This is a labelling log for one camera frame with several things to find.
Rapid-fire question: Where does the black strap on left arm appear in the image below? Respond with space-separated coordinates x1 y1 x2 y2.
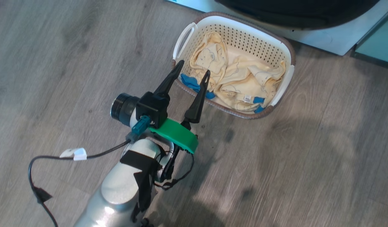
120 151 163 221

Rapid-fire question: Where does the black round washing machine door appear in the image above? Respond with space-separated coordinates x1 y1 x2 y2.
214 0 380 30

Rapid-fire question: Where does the white washing machine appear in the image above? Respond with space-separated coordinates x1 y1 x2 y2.
167 0 388 56

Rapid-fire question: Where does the pale teal cabinet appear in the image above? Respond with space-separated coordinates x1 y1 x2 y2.
354 6 388 68

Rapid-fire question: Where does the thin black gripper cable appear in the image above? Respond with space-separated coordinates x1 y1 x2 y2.
153 153 195 190

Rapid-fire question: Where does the cream perforated laundry basket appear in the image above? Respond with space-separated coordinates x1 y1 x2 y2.
172 12 296 119

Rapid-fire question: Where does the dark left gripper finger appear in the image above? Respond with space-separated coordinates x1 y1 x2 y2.
153 60 185 100
184 70 211 124

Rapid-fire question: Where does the white cable tag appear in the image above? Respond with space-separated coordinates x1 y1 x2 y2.
59 148 88 161

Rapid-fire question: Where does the thick black cable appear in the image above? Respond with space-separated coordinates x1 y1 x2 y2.
28 140 131 227

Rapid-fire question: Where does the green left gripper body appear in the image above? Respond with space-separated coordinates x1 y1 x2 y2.
149 118 199 154

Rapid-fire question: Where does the teal cable plug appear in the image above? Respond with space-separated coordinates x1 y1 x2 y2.
131 115 151 135

